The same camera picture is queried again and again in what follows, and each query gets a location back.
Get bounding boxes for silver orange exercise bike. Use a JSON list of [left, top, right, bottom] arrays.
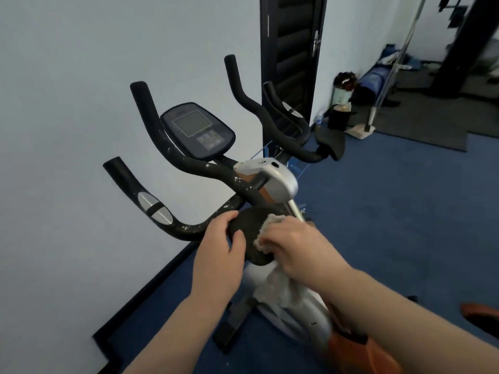
[[212, 157, 499, 374]]

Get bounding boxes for clear blue acrylic side table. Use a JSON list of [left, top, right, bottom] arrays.
[[249, 142, 309, 180]]

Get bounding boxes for black foam handlebars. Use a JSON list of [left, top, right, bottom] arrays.
[[102, 54, 347, 268]]

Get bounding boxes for grey cleaning cloth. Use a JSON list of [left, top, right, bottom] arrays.
[[252, 213, 305, 308]]

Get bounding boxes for person's right hand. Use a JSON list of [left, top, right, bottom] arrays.
[[255, 218, 353, 297]]

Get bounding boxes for black floor mat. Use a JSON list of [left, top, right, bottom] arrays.
[[350, 65, 499, 152]]

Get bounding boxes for black door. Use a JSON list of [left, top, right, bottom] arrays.
[[260, 0, 328, 127]]

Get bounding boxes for person's left hand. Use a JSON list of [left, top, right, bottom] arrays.
[[189, 210, 247, 308]]

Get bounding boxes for black waste bin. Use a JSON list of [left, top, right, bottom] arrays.
[[327, 104, 353, 132]]

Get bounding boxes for person's left forearm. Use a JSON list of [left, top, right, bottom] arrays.
[[123, 293, 231, 374]]

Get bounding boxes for blue rolled mat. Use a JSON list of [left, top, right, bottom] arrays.
[[358, 65, 395, 102]]

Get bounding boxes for blue cloth pile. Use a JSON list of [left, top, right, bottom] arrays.
[[380, 44, 424, 71]]

